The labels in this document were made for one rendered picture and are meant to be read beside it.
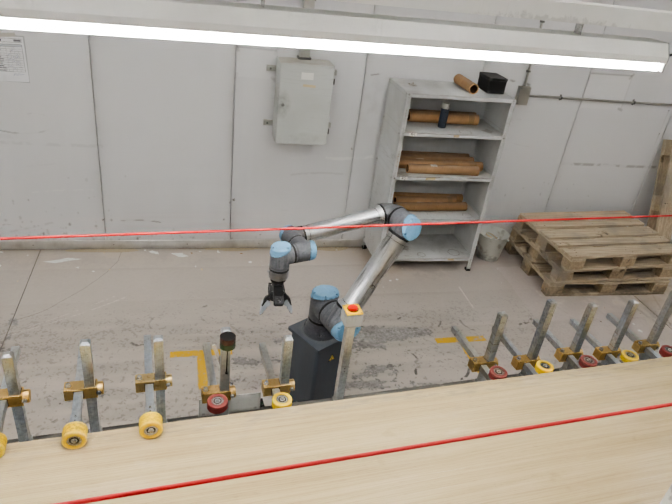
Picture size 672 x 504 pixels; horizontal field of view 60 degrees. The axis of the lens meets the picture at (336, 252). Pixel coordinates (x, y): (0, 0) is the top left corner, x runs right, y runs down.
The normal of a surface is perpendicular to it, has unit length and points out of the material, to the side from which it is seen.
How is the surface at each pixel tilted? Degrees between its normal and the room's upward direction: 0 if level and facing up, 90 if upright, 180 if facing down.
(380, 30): 61
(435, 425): 0
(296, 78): 90
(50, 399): 0
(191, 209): 90
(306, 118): 90
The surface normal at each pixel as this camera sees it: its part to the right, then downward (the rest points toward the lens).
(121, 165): 0.22, 0.50
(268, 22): 0.31, 0.02
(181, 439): 0.12, -0.86
